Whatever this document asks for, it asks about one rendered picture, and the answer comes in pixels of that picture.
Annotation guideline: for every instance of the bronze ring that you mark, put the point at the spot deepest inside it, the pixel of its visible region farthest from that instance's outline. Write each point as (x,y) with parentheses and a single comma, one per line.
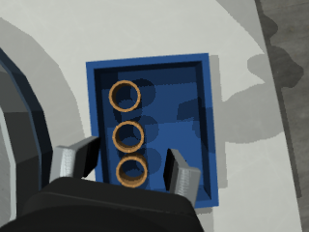
(132,181)
(114,90)
(123,147)

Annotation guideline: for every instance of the blue square tray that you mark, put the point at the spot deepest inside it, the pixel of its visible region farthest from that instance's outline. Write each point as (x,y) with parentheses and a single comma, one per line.
(175,112)

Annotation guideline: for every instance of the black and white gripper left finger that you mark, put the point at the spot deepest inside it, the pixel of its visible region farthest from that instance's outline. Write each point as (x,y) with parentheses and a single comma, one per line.
(77,161)

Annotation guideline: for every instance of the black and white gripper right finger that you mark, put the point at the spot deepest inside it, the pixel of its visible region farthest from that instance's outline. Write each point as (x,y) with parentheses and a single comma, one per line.
(179,177)

